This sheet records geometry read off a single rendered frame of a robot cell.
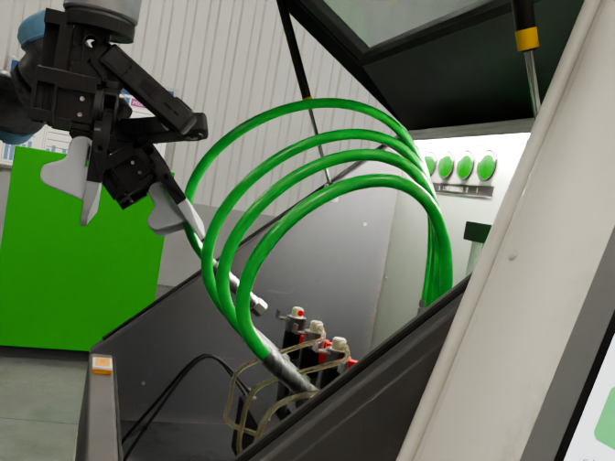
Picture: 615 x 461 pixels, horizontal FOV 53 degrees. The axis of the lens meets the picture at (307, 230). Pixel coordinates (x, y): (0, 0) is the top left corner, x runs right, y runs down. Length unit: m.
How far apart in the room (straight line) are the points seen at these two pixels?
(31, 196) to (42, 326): 0.81
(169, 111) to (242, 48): 6.78
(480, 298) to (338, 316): 0.72
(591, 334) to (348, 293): 0.85
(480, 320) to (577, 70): 0.22
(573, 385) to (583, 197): 0.14
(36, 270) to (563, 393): 3.83
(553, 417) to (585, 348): 0.05
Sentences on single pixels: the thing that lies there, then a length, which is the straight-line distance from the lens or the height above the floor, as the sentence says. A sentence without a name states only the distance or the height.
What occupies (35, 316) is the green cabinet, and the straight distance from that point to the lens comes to 4.18.
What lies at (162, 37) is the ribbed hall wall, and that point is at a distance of 7.47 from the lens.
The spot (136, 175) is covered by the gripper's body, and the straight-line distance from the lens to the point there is 0.81.
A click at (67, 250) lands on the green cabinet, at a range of 4.09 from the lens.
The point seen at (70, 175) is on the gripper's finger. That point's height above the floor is 1.26.
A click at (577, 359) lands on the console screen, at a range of 0.44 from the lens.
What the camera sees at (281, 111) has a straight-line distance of 0.84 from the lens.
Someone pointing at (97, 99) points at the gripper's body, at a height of 1.34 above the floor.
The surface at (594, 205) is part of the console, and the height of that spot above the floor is 1.31.
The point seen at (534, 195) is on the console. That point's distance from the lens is 0.53.
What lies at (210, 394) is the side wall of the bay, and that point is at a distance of 1.21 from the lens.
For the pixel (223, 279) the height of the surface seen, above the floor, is 1.18.
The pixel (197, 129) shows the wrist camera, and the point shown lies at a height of 1.35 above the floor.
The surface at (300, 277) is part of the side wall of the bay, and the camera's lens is 1.20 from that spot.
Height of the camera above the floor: 1.28
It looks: 3 degrees down
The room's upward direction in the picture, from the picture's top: 10 degrees clockwise
